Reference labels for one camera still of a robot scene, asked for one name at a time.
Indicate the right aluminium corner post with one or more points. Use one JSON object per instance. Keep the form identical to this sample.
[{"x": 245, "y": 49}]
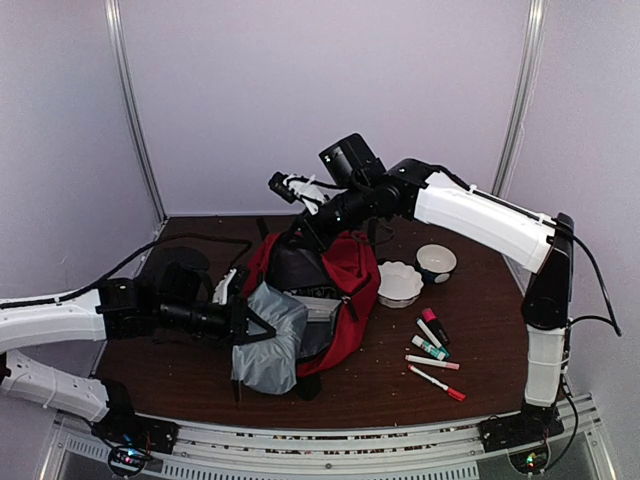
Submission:
[{"x": 523, "y": 91}]

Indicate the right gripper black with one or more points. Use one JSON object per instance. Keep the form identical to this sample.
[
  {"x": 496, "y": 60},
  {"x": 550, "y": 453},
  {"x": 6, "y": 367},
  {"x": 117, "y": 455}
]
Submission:
[{"x": 318, "y": 237}]

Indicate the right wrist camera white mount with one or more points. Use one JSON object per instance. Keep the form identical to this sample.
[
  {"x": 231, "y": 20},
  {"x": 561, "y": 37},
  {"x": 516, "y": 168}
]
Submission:
[{"x": 294, "y": 188}]

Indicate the grey pencil pouch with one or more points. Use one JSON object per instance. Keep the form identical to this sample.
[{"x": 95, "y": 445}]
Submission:
[{"x": 269, "y": 366}]

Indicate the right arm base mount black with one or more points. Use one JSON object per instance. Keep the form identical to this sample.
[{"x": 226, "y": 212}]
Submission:
[{"x": 531, "y": 424}]

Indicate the white pen red cap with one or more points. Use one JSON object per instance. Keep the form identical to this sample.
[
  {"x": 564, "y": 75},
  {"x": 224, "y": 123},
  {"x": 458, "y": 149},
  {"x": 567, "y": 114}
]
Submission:
[{"x": 451, "y": 392}]

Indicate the white black marker teal cap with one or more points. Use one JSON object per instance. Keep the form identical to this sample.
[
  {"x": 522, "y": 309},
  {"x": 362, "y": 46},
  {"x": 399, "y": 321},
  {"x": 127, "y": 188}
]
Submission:
[{"x": 430, "y": 335}]

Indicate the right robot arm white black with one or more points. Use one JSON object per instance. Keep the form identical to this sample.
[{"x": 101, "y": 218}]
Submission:
[{"x": 433, "y": 195}]

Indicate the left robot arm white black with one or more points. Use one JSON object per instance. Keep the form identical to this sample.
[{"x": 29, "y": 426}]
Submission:
[{"x": 117, "y": 310}]

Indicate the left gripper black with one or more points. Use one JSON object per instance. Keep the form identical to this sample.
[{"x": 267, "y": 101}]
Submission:
[{"x": 233, "y": 326}]

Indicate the paperback book with pink flowers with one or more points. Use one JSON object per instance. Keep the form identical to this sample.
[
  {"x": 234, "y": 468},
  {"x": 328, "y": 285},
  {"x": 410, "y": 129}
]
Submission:
[{"x": 322, "y": 302}]

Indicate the aluminium front rail frame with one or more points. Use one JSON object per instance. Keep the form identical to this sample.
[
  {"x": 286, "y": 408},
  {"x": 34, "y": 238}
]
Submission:
[{"x": 444, "y": 450}]

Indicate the pink highlighter marker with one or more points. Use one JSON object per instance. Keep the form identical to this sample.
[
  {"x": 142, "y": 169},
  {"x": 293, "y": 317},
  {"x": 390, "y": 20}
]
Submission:
[{"x": 435, "y": 326}]

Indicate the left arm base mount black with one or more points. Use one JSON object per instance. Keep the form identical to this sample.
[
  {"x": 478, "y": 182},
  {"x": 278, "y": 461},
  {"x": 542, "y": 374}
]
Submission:
[{"x": 121, "y": 424}]

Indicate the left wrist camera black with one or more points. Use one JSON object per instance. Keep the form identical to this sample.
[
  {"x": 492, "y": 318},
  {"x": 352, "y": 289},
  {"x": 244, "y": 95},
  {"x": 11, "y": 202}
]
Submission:
[{"x": 231, "y": 284}]

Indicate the dark blue dotted bowl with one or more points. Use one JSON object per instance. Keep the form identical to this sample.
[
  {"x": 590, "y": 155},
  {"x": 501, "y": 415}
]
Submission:
[{"x": 435, "y": 263}]

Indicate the red backpack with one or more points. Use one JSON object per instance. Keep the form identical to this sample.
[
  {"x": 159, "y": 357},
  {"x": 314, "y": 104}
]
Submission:
[{"x": 347, "y": 273}]

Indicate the aluminium corner post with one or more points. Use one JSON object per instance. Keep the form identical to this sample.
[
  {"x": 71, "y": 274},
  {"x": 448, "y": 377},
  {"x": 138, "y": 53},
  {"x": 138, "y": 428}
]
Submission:
[
  {"x": 117, "y": 37},
  {"x": 523, "y": 91}
]

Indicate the white pen pink cap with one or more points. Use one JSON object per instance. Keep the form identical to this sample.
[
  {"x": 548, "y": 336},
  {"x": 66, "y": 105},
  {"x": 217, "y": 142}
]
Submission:
[{"x": 432, "y": 362}]

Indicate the white green glue stick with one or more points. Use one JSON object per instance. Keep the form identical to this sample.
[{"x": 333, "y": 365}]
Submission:
[{"x": 430, "y": 349}]

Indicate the left aluminium corner post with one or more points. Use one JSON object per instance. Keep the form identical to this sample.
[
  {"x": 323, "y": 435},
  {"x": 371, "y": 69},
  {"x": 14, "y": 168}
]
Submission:
[{"x": 117, "y": 37}]

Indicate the white scalloped bowl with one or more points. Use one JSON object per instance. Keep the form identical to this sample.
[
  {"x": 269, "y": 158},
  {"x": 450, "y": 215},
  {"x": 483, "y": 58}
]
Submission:
[{"x": 400, "y": 284}]

